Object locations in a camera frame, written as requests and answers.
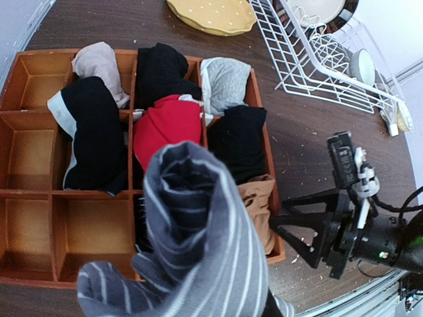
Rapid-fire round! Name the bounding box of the aluminium front rail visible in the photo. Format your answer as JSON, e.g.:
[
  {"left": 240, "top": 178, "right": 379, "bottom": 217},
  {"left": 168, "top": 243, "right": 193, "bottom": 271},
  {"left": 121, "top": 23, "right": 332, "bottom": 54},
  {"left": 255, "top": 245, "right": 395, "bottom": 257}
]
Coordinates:
[{"left": 298, "top": 269, "right": 422, "bottom": 316}]

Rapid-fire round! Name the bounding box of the beige rolled sock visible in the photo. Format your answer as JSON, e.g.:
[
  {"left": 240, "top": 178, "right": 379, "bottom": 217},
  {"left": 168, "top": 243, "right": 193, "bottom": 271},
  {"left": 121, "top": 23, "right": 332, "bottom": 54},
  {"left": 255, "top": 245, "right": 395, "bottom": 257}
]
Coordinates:
[{"left": 71, "top": 42, "right": 130, "bottom": 109}]

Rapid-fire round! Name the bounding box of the grey striped boxer underwear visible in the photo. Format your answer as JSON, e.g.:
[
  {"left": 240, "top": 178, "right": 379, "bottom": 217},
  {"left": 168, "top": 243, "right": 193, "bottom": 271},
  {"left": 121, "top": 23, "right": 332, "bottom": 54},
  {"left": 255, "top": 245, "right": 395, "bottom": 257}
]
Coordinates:
[{"left": 76, "top": 141, "right": 295, "bottom": 317}]

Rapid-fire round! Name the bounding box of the black rimmed grey plate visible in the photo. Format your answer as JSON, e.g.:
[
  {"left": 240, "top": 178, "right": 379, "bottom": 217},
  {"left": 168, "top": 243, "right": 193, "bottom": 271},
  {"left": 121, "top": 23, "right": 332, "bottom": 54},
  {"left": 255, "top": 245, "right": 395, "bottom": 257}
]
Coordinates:
[{"left": 287, "top": 0, "right": 359, "bottom": 33}]

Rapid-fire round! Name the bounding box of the white wire dish rack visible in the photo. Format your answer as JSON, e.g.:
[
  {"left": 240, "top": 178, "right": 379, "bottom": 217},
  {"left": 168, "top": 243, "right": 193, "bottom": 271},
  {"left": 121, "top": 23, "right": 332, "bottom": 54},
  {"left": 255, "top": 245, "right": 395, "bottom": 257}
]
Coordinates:
[{"left": 250, "top": 1, "right": 405, "bottom": 113}]

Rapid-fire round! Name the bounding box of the brown rolled underwear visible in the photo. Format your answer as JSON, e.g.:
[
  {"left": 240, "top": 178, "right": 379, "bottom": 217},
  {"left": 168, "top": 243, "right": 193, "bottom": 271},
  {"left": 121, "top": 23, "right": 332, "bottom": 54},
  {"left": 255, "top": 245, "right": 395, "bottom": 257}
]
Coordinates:
[{"left": 237, "top": 174, "right": 276, "bottom": 255}]

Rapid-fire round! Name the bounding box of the light blue bowl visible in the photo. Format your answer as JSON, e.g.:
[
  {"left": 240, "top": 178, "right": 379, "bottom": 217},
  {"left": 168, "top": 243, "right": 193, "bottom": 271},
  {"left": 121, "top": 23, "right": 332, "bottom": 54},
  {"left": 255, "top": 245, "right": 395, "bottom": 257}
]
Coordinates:
[{"left": 349, "top": 49, "right": 375, "bottom": 86}]

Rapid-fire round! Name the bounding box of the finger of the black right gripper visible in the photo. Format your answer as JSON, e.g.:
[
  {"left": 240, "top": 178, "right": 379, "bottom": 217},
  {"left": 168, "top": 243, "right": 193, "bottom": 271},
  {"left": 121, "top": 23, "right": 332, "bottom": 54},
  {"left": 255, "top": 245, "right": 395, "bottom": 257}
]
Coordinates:
[
  {"left": 269, "top": 213, "right": 332, "bottom": 268},
  {"left": 281, "top": 189, "right": 340, "bottom": 217}
]

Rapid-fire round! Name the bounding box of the grey beige sock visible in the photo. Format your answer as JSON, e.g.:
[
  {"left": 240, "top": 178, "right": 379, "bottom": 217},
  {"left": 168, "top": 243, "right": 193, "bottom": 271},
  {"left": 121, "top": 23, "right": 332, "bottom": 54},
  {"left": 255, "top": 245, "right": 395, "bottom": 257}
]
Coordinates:
[{"left": 379, "top": 102, "right": 414, "bottom": 137}]

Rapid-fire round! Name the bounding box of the yellow dotted plate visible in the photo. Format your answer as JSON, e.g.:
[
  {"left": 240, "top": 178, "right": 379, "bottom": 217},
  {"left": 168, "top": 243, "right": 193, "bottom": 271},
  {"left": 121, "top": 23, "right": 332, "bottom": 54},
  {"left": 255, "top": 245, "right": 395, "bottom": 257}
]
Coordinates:
[{"left": 167, "top": 0, "right": 256, "bottom": 36}]

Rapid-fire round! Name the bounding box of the black white rolled underwear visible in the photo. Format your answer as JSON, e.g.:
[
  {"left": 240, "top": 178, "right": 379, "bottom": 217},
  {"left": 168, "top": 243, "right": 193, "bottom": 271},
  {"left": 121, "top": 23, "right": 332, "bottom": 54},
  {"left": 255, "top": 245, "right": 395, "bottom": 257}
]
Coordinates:
[{"left": 47, "top": 76, "right": 128, "bottom": 197}]

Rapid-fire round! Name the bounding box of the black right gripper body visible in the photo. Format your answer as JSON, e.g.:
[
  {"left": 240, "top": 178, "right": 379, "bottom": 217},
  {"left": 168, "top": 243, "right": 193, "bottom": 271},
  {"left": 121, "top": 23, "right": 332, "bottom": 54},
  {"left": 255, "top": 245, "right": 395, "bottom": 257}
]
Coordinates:
[{"left": 325, "top": 131, "right": 422, "bottom": 279}]

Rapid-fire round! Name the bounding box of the red rolled underwear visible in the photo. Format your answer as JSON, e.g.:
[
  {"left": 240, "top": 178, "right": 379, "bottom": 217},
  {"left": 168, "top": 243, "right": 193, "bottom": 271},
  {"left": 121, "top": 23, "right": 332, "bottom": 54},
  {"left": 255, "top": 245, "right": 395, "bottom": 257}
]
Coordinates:
[{"left": 133, "top": 94, "right": 202, "bottom": 170}]

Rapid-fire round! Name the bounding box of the grey rolled sock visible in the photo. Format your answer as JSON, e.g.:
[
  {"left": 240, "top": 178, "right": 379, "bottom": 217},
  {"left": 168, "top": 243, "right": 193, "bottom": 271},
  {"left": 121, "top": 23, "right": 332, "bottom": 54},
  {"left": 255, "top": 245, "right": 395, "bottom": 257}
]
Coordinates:
[{"left": 200, "top": 57, "right": 252, "bottom": 116}]

